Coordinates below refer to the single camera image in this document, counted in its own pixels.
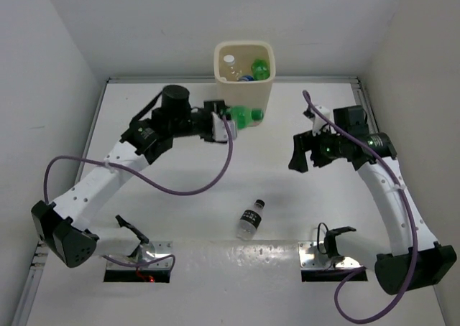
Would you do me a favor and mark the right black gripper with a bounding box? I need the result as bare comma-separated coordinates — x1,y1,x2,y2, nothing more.
288,124,346,172

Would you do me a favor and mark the blue label water bottle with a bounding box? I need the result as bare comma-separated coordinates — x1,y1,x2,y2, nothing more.
237,75,254,82

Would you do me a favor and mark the clear bottle yellow label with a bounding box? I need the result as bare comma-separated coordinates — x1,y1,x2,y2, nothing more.
223,55,242,81

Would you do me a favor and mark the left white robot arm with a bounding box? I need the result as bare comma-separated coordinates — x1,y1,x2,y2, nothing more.
32,85,236,269

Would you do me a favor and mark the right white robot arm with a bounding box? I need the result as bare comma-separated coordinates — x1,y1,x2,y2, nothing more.
288,106,457,295

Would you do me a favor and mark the cream plastic bin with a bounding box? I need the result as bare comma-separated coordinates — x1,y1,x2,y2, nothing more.
213,40,276,112

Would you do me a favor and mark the black label clear bottle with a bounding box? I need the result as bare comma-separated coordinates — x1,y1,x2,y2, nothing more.
236,199,265,241

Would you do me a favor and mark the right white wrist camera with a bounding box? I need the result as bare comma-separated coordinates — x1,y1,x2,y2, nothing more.
303,105,331,136

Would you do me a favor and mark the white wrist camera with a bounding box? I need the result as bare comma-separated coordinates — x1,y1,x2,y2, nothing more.
211,112,237,143
303,105,331,136

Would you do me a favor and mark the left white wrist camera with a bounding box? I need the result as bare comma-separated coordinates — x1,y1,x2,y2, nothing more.
211,112,237,143

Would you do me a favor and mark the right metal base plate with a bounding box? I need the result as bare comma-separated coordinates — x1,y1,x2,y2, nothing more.
298,241,362,272

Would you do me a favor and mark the metal base plate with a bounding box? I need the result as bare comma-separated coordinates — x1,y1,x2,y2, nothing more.
103,241,176,271
298,241,362,272

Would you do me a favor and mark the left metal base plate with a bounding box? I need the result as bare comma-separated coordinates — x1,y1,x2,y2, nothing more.
103,241,176,271

